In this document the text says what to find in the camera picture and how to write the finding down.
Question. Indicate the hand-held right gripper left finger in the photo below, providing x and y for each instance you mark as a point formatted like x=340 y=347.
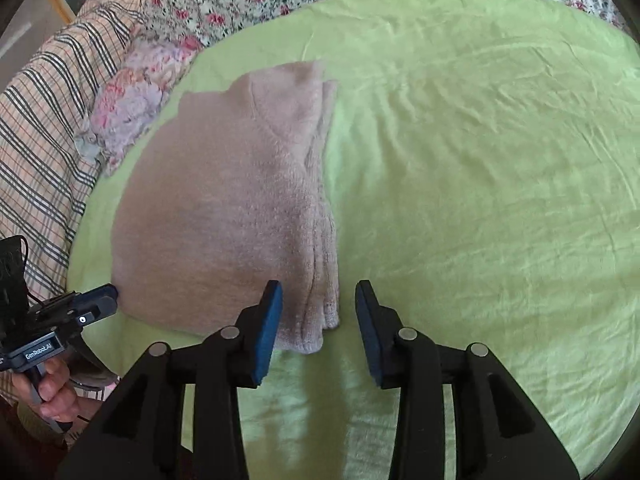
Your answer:
x=267 y=330

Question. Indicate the person's left hand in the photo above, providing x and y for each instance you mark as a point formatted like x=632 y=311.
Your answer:
x=55 y=390

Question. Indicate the beige knitted sweater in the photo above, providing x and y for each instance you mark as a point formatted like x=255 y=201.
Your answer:
x=215 y=210

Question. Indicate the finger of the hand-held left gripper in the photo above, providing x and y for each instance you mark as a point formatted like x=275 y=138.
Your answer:
x=97 y=305

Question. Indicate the pastel floral cloth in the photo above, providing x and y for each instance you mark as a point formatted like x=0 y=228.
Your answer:
x=135 y=95

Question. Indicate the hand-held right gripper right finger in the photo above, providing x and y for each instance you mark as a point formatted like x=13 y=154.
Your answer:
x=367 y=330

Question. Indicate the light green bed sheet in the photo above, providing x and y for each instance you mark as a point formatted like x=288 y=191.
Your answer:
x=475 y=185

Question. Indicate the plaid blanket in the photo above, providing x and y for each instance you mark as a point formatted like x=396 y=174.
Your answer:
x=45 y=125

